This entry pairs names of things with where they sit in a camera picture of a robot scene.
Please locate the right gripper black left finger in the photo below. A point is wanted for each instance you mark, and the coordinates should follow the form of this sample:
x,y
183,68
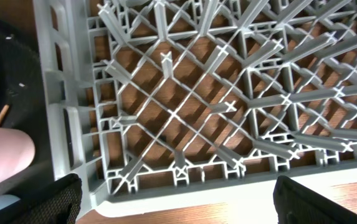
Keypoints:
x,y
59,203

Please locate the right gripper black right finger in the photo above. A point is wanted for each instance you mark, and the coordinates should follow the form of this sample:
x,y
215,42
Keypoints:
x,y
297,204

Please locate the pink plastic cup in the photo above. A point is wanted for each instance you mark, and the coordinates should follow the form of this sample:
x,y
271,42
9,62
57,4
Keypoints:
x,y
17,151

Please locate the grey plastic dishwasher rack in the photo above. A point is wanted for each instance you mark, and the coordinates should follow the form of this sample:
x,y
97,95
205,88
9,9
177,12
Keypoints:
x,y
166,104

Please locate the round black serving tray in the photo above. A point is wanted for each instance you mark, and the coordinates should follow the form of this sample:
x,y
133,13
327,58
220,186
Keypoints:
x,y
21,87

